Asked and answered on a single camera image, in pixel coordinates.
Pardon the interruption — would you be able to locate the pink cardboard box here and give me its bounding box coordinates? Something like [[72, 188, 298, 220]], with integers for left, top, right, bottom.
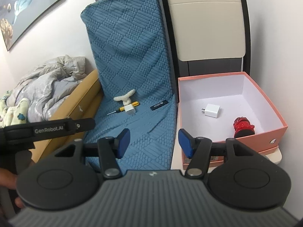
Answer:
[[177, 71, 289, 165]]

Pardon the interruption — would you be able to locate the person's left hand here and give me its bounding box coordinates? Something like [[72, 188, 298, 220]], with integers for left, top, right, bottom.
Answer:
[[0, 160, 35, 208]]

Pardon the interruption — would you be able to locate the black rectangular label stick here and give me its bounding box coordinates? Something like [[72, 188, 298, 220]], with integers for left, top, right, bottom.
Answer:
[[150, 100, 169, 111]]

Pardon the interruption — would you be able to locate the white square charger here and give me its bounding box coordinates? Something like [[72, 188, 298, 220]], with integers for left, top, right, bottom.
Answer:
[[124, 104, 136, 115]]

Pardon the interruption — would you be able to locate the yellow handled screwdriver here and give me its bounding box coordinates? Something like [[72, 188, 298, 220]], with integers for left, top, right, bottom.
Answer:
[[107, 101, 140, 115]]

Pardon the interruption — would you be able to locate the grey crumpled quilt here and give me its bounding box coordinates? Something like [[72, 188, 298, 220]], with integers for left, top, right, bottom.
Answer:
[[1, 55, 86, 122]]

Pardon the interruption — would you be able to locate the framed wall picture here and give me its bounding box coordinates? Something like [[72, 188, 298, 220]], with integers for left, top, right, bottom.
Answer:
[[1, 0, 60, 51]]

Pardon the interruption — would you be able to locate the white charger with prongs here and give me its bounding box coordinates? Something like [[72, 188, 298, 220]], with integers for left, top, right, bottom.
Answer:
[[201, 103, 220, 118]]

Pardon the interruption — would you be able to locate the cream folding chair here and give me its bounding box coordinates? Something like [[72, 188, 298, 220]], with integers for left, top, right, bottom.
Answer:
[[160, 0, 283, 171]]

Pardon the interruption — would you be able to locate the white plush bone toy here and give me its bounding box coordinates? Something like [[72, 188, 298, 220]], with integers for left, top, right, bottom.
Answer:
[[113, 89, 136, 106]]

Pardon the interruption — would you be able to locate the red black demon figurine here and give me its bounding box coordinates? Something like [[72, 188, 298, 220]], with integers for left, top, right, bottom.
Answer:
[[233, 117, 255, 138]]

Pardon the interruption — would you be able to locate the blue textured chair cover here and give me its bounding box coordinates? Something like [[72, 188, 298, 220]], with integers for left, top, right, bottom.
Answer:
[[81, 0, 177, 172]]

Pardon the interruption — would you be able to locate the floral patterned blanket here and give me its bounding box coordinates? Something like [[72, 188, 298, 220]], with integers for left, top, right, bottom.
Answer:
[[1, 91, 30, 128]]

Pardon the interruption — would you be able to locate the yellow sofa bed frame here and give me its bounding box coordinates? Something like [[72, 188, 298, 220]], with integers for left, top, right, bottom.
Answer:
[[31, 69, 103, 162]]

